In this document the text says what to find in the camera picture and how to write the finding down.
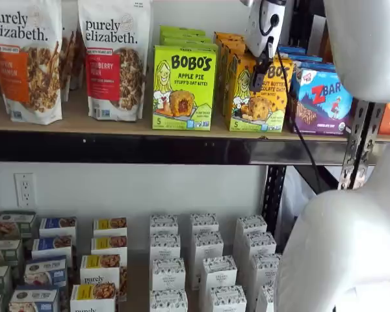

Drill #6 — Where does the grey perforated metal post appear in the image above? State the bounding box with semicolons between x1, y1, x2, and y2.
337;99;378;191

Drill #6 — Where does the green Bobo's apple pie box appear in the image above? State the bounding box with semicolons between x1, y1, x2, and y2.
159;25;207;38
151;45;217;131
160;34;215;45
154;40;219;53

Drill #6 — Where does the blue purple Zbar box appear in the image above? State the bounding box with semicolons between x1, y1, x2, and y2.
283;53;325;65
288;66;354;137
277;45;307;56
294;60;338;74

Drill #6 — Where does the white wall outlet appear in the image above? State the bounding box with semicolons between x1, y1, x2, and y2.
14;172;37;209

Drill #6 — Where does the granola bag red label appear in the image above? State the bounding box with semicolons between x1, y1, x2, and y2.
77;0;151;123

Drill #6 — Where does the blue white oatmeal box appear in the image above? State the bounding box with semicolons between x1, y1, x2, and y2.
31;235;73;260
38;216;78;239
8;285;60;312
23;255;68;288

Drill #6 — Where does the black cable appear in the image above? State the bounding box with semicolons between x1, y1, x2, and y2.
259;12;326;196

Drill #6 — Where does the white floral print box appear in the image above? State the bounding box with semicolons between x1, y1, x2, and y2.
243;231;278;258
149;214;179;236
190;213;220;235
235;214;268;235
209;285;248;312
149;233;182;261
250;253;282;289
149;289;189;312
199;255;239;290
150;257;187;291
255;285;276;312
191;231;225;261

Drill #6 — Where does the orange Bobo's oat bites box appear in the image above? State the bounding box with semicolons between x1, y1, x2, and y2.
228;53;294;134
213;31;246;109
220;41;248;118

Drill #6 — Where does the granola bag orange label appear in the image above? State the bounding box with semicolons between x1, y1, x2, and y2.
0;0;64;126

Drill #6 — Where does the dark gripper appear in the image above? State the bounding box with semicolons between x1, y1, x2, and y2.
249;51;272;93

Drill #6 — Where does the yellow white granola box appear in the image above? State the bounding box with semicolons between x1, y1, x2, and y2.
70;283;117;312
90;235;129;258
79;253;129;302
92;217;128;239

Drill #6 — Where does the wooden shelf board with snacks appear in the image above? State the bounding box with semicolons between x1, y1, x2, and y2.
0;92;390;144

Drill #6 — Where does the black metal rack frame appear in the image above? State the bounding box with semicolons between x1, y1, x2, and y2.
0;0;390;251

